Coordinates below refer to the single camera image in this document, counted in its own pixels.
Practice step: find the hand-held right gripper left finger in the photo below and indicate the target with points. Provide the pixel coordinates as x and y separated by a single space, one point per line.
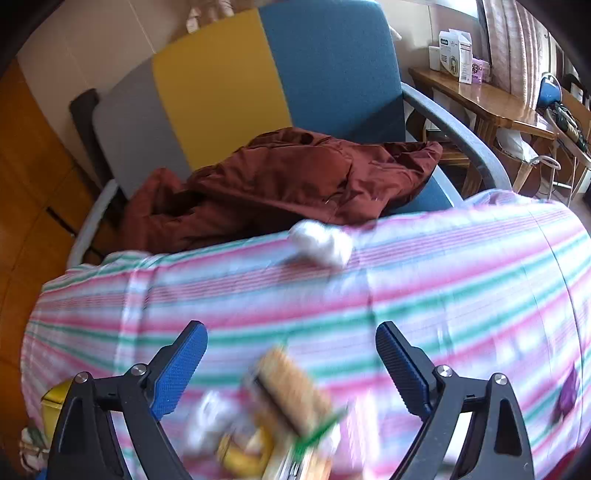
180 374

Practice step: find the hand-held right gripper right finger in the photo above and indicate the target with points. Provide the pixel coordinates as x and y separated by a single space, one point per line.
399 364

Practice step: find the rice cracker snack packet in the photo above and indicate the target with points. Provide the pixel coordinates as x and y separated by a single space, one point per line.
286 387

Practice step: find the white fluffy pouch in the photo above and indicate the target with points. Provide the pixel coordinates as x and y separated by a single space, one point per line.
318 242
210 417

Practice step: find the striped tablecloth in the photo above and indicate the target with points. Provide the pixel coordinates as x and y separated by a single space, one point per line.
415 286

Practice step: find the yellow box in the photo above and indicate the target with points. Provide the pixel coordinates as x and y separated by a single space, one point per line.
53 397

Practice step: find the floral cloth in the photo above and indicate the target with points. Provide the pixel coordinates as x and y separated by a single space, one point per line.
32 450

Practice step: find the purple clip item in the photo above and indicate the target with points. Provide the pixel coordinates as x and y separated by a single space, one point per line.
569 392

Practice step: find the maroon jacket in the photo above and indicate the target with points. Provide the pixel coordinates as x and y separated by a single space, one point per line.
277 184

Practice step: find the white plastic bag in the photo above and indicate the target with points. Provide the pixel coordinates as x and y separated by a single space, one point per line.
512 143

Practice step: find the wooden wardrobe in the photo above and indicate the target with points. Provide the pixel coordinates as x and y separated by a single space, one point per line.
27 161

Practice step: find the wooden side table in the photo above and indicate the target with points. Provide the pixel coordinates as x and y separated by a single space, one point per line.
489 99

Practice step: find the purple patterned box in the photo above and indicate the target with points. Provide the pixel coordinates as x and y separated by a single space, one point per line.
480 71

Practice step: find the grey yellow blue chair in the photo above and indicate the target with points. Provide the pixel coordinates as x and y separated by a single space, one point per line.
323 69

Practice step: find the tall white carton box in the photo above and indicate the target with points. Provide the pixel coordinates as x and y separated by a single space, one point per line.
455 60

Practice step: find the pink striped curtain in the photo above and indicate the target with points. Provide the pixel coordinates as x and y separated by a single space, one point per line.
512 41

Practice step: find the pink patterned curtain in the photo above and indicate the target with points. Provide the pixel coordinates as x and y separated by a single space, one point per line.
212 9

